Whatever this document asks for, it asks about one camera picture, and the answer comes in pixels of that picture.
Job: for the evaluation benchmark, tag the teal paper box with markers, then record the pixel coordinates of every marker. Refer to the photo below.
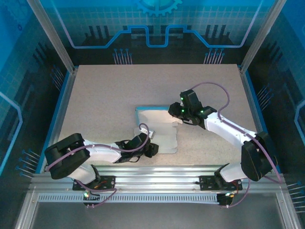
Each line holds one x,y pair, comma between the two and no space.
164,140

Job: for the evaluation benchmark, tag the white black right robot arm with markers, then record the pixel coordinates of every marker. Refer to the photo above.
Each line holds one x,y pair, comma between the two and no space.
226,128

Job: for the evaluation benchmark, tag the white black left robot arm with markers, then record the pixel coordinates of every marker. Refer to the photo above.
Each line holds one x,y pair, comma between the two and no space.
102,152

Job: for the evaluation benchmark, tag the blue table edge strip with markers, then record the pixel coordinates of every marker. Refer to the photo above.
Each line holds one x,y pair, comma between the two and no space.
254,95
59,107

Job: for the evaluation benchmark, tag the black controller module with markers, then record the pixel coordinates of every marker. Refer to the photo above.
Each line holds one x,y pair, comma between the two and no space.
93,204
224,200

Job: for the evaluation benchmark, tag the wide aluminium frame rail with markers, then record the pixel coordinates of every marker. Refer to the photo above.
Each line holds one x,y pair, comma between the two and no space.
155,176

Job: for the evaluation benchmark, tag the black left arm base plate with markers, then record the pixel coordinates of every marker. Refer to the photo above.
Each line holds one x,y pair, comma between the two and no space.
109,181

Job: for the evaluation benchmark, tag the aluminium table side rail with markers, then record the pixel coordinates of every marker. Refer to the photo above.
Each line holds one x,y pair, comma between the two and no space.
249,95
67,95

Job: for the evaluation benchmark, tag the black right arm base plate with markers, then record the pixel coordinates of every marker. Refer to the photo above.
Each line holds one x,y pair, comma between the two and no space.
207,183

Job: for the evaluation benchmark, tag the aluminium upright post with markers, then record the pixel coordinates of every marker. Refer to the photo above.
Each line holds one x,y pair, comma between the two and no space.
257,35
54,35

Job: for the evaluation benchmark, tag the aluminium lower frame rail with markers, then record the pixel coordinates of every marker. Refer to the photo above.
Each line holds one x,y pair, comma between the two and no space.
289,212
25,212

